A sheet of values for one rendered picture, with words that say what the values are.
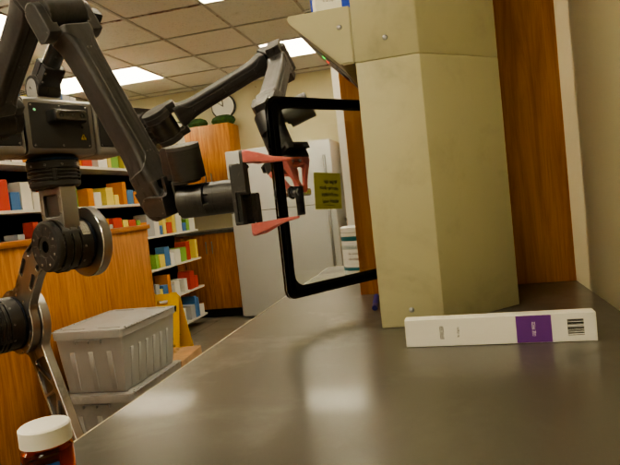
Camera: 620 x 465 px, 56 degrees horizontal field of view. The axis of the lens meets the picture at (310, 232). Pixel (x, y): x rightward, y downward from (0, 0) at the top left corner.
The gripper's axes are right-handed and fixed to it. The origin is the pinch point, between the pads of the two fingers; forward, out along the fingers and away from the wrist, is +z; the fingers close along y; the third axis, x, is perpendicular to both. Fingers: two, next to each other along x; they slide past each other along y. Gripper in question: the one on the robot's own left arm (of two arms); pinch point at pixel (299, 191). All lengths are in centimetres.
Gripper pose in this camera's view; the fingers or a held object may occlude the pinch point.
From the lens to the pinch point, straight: 123.9
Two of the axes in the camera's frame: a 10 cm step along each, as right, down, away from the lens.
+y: -5.5, 4.5, 7.0
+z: 3.8, 8.8, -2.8
